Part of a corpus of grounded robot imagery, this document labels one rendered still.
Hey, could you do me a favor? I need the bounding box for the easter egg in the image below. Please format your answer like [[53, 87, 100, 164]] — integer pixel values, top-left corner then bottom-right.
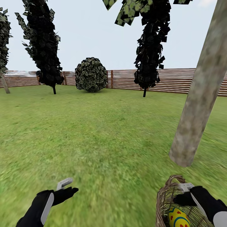
[[167, 206, 192, 227]]

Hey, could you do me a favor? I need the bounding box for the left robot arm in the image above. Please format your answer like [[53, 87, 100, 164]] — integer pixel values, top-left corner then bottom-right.
[[16, 178, 79, 227]]

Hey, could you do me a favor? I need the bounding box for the wicker basket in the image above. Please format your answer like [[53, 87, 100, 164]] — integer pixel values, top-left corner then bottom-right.
[[155, 175, 210, 227]]

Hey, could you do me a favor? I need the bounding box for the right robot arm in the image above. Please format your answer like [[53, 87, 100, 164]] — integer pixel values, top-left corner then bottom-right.
[[173, 183, 227, 227]]

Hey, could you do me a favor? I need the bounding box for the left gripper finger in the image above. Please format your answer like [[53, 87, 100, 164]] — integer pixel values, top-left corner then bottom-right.
[[72, 188, 79, 193]]

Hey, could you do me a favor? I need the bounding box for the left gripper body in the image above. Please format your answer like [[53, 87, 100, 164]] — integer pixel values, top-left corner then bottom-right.
[[57, 187, 73, 205]]

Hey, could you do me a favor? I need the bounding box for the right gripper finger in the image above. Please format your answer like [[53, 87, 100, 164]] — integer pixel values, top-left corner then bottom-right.
[[173, 197, 179, 205]]

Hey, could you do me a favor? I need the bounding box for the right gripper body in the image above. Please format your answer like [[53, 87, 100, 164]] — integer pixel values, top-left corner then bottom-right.
[[176, 192, 194, 207]]

